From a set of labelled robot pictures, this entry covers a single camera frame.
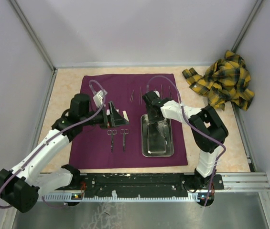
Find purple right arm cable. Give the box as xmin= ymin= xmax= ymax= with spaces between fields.
xmin=145 ymin=75 xmax=227 ymax=207

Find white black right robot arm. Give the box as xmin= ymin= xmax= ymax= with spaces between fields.
xmin=141 ymin=91 xmax=228 ymax=189

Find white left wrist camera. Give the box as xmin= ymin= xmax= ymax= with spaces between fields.
xmin=93 ymin=90 xmax=107 ymax=108

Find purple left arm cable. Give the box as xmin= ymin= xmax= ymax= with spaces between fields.
xmin=0 ymin=80 xmax=107 ymax=209

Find surgical scissors steel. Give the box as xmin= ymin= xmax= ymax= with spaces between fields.
xmin=120 ymin=129 xmax=130 ymax=152

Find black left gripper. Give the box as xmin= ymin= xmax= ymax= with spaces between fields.
xmin=81 ymin=101 xmax=129 ymax=129

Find small steel scissors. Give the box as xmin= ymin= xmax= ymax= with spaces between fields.
xmin=157 ymin=119 xmax=168 ymax=144

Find steel forceps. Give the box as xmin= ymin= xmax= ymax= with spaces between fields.
xmin=107 ymin=129 xmax=117 ymax=153

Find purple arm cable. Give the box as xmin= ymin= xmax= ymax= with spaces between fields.
xmin=145 ymin=75 xmax=227 ymax=207
xmin=0 ymin=80 xmax=107 ymax=209

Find white packaged instrument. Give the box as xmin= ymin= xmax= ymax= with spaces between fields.
xmin=123 ymin=110 xmax=129 ymax=121

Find aluminium frame rail front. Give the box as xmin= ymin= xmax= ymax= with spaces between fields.
xmin=38 ymin=172 xmax=270 ymax=205

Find purple cloth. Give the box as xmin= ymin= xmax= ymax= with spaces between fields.
xmin=69 ymin=73 xmax=188 ymax=169

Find steel instrument tray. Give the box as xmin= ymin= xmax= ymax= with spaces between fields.
xmin=141 ymin=114 xmax=174 ymax=157

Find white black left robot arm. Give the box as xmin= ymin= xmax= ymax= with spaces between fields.
xmin=0 ymin=91 xmax=129 ymax=213

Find yellow plaid shirt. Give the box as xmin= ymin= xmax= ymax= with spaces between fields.
xmin=182 ymin=51 xmax=255 ymax=111

